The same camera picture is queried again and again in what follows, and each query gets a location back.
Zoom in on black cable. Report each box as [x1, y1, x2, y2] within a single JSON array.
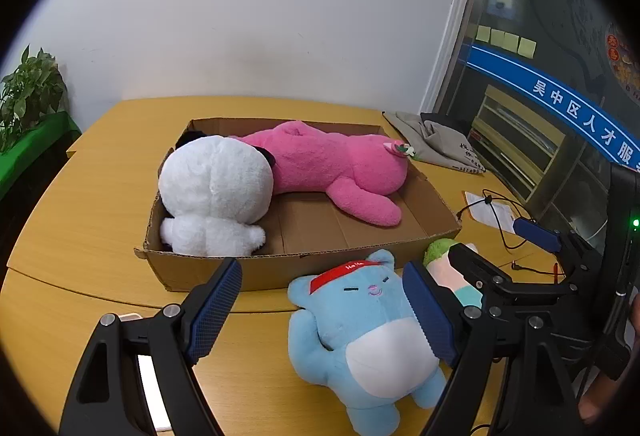
[[457, 189, 526, 251]]

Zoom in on blue window banner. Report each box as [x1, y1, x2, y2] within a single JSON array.
[[467, 44, 640, 167]]

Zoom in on white plush toy black ears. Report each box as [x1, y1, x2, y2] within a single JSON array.
[[158, 130, 278, 258]]

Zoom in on wooden shelf behind glass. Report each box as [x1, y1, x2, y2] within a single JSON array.
[[470, 84, 586, 217]]

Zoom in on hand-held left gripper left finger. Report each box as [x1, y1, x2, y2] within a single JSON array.
[[59, 257, 244, 436]]

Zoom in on red gold window decal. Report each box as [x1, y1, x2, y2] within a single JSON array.
[[606, 34, 640, 82]]

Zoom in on pastel striped plush toy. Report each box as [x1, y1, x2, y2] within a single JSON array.
[[423, 239, 483, 309]]

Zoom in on green potted plant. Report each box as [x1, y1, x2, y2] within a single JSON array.
[[0, 45, 71, 152]]

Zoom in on green planter box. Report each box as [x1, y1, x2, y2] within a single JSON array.
[[0, 112, 82, 199]]

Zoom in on person's right hand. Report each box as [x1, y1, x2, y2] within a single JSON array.
[[579, 373, 618, 422]]

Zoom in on brown cardboard box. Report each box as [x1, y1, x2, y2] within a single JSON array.
[[134, 117, 463, 293]]

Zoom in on grey cloth bag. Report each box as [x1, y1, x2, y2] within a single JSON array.
[[382, 110, 487, 174]]

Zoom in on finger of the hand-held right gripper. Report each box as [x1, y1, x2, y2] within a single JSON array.
[[447, 243, 572, 313], [513, 217, 602, 283]]

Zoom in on pink plush toy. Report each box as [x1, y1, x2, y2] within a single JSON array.
[[235, 120, 416, 228]]

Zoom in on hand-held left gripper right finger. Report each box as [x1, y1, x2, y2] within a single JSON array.
[[402, 260, 588, 436]]

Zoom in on blue cat plush toy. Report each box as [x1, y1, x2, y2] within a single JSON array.
[[287, 249, 448, 434]]

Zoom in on white paper sheet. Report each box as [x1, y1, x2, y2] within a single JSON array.
[[464, 190, 526, 233]]

